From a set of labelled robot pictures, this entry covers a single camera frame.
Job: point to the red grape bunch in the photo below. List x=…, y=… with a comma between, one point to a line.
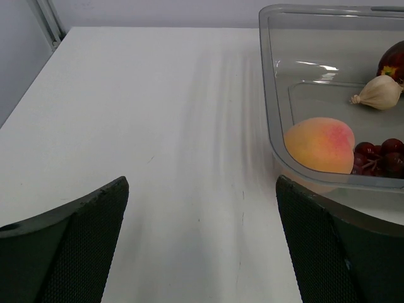
x=385, y=160

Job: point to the white garlic bulb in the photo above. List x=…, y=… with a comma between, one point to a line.
x=381, y=93

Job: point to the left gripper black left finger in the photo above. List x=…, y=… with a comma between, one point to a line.
x=65, y=254

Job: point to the yellow pink peach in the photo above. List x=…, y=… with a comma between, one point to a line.
x=323, y=144

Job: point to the dark red apple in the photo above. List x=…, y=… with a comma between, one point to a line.
x=392, y=63

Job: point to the aluminium frame post left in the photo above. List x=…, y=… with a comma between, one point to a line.
x=49, y=21

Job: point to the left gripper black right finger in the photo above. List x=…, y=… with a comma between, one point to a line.
x=339, y=254

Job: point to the clear grey plastic bin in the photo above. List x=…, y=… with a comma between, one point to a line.
x=314, y=59

